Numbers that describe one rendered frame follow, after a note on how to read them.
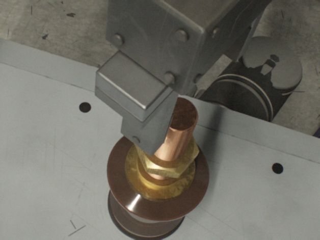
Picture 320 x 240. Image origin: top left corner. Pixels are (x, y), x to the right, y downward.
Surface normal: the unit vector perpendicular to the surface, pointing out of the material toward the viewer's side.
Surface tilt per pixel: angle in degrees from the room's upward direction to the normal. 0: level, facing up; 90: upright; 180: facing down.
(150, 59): 90
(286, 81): 12
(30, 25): 0
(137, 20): 90
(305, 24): 0
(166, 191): 0
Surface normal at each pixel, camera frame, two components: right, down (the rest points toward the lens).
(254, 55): 0.18, -0.58
